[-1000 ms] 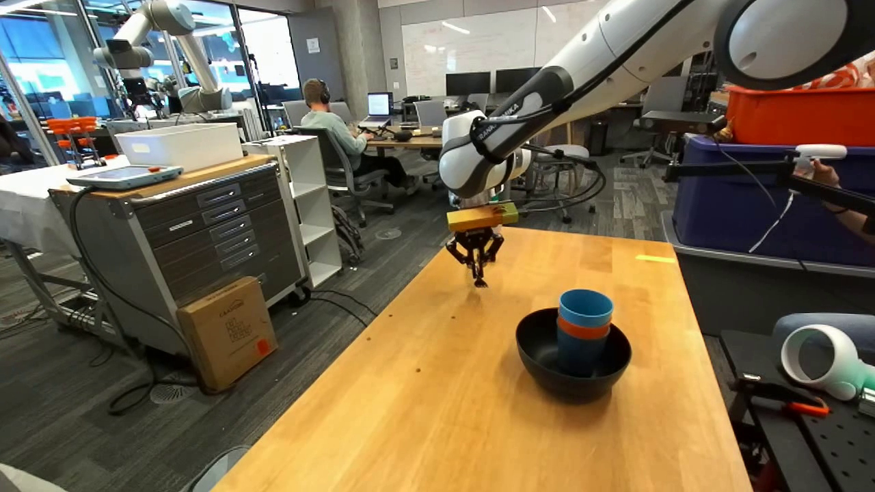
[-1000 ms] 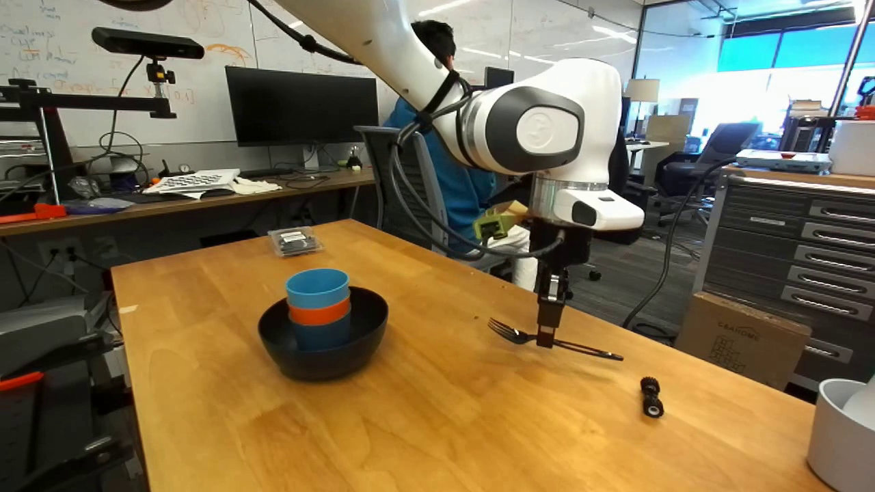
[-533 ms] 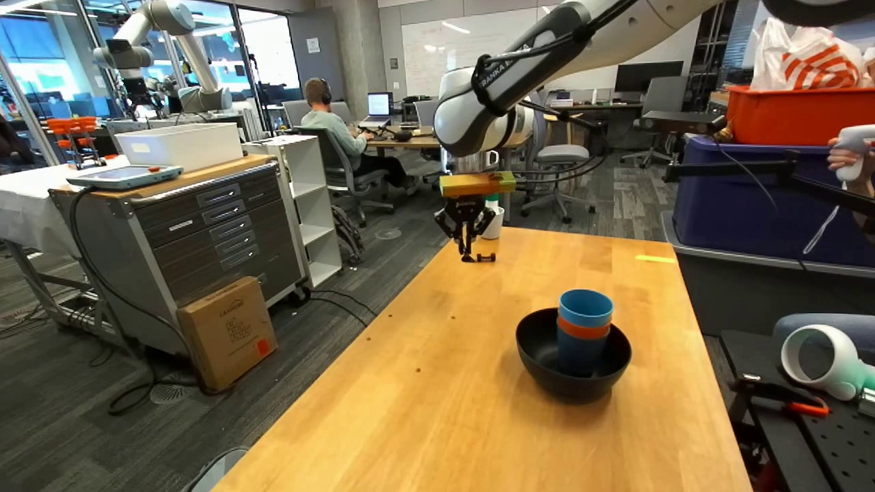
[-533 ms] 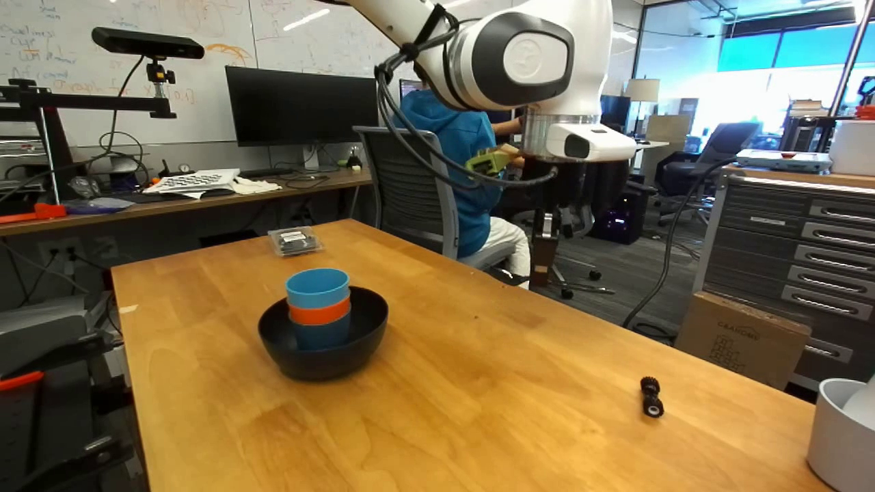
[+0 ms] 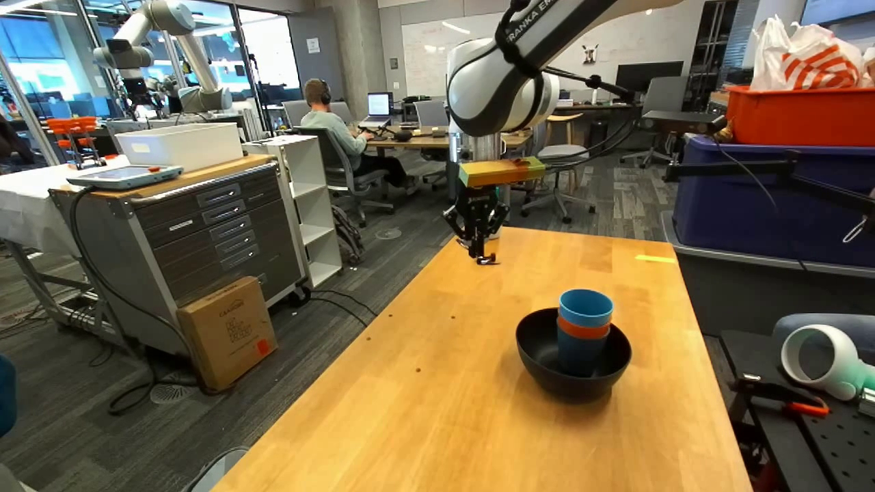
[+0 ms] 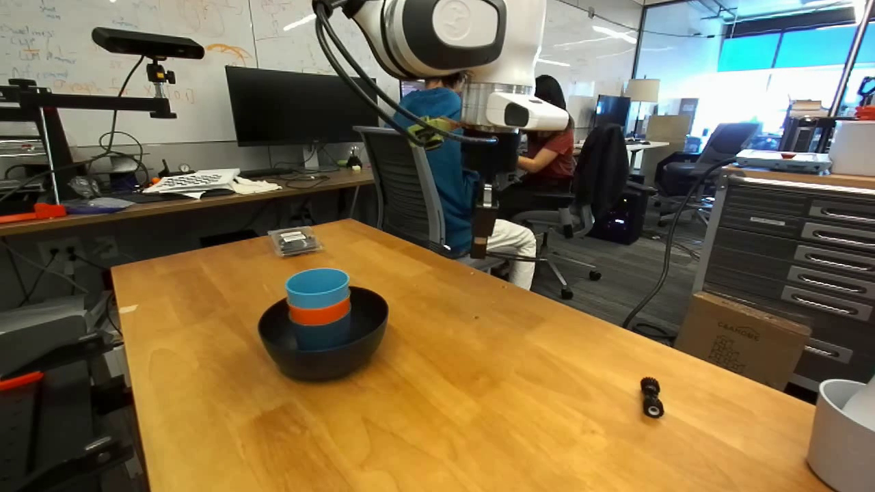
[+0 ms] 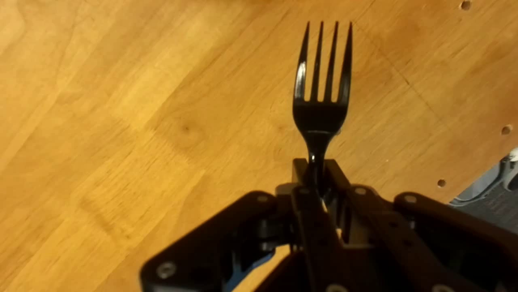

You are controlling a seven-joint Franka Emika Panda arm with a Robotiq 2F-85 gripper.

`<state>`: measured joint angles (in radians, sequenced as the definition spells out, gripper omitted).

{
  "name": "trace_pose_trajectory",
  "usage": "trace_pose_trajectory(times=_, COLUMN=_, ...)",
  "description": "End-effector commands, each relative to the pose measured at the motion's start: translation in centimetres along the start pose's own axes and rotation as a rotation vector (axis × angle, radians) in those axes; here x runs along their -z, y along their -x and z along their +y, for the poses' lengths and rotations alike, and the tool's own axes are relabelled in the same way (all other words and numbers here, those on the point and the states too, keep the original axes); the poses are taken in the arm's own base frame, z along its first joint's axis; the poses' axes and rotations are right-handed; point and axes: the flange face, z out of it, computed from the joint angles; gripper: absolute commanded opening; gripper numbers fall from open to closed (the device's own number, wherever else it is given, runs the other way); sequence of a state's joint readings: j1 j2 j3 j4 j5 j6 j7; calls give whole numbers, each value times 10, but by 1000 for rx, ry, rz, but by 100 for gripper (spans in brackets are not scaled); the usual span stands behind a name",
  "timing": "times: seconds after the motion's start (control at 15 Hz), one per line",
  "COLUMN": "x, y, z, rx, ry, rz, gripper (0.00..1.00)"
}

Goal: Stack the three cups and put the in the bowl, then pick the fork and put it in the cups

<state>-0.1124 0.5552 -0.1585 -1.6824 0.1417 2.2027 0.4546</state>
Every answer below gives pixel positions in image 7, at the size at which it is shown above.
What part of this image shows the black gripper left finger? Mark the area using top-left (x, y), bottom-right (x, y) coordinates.
top-left (139, 157), bottom-right (346, 292)

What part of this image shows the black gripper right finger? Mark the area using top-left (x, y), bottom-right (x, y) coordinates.
top-left (320, 159), bottom-right (518, 292)

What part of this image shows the black fork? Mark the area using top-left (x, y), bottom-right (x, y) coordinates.
top-left (291, 19), bottom-right (354, 180)

